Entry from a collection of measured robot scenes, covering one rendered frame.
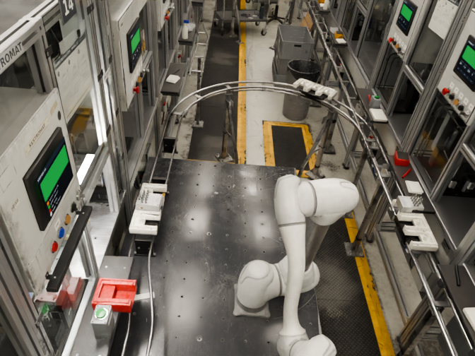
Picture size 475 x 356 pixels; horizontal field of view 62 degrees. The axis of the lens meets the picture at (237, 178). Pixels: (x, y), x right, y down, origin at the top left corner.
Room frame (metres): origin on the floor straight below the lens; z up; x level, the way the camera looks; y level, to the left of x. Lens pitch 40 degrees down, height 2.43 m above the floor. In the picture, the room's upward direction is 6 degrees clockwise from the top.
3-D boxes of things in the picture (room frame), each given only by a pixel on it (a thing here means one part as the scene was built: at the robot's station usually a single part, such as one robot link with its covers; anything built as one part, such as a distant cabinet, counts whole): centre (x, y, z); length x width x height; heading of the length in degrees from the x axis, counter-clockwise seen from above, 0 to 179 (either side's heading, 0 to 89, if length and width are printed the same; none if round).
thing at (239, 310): (1.17, -0.14, 0.71); 0.22 x 0.18 x 0.06; 3
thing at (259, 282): (1.15, -0.15, 0.85); 0.18 x 0.16 x 0.22; 108
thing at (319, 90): (3.22, -0.59, 0.84); 0.37 x 0.14 x 0.10; 61
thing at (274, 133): (3.54, -0.52, 0.01); 1.00 x 0.55 x 0.01; 3
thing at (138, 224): (1.55, 0.47, 0.84); 0.36 x 0.14 x 0.10; 3
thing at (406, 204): (1.77, -1.02, 0.92); 0.13 x 0.10 x 0.09; 93
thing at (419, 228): (1.65, -1.03, 0.84); 0.37 x 0.14 x 0.10; 3
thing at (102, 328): (0.79, 0.47, 0.97); 0.08 x 0.08 x 0.12; 3
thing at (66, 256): (0.85, 0.53, 1.37); 0.36 x 0.04 x 0.04; 3
